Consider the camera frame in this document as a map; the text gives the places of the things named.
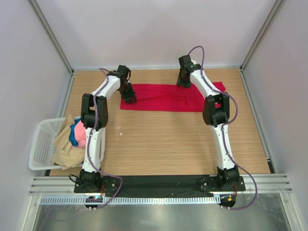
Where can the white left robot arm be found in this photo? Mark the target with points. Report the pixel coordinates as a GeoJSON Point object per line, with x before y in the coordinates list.
{"type": "Point", "coordinates": [94, 116]}

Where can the right aluminium corner post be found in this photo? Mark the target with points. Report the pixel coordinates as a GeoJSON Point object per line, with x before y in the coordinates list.
{"type": "Point", "coordinates": [262, 32]}

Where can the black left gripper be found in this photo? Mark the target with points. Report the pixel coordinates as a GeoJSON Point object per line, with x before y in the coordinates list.
{"type": "Point", "coordinates": [128, 94]}

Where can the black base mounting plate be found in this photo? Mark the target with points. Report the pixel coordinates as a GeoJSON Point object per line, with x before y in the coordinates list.
{"type": "Point", "coordinates": [168, 186]}

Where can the red polo shirt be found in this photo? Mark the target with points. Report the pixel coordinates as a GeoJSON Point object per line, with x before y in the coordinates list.
{"type": "Point", "coordinates": [165, 97]}

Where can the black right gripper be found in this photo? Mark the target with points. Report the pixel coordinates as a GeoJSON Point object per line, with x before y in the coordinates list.
{"type": "Point", "coordinates": [183, 81]}

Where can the white slotted cable duct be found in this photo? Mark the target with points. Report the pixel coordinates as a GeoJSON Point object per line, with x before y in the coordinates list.
{"type": "Point", "coordinates": [95, 200]}

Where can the beige t shirt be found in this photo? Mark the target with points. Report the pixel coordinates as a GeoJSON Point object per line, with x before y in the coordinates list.
{"type": "Point", "coordinates": [67, 155]}

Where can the left aluminium corner post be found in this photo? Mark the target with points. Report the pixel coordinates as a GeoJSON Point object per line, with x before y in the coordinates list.
{"type": "Point", "coordinates": [48, 30]}

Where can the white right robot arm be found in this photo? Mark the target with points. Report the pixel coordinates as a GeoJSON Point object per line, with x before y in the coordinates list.
{"type": "Point", "coordinates": [216, 114]}

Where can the pink t shirt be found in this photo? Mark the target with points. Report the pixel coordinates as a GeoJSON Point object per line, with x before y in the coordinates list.
{"type": "Point", "coordinates": [80, 134]}

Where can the aluminium frame rail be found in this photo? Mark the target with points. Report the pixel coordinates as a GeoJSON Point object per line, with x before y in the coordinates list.
{"type": "Point", "coordinates": [57, 185]}

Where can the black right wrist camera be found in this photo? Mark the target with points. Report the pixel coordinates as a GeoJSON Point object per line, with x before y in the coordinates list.
{"type": "Point", "coordinates": [187, 64]}

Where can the white plastic laundry basket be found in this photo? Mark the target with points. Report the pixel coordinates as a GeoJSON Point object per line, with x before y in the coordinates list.
{"type": "Point", "coordinates": [43, 146]}

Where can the aluminium corner post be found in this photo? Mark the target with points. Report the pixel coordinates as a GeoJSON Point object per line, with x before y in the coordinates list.
{"type": "Point", "coordinates": [262, 32]}
{"type": "Point", "coordinates": [48, 30]}

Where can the blue t shirt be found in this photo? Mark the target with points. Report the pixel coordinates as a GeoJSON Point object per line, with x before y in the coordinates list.
{"type": "Point", "coordinates": [72, 133]}

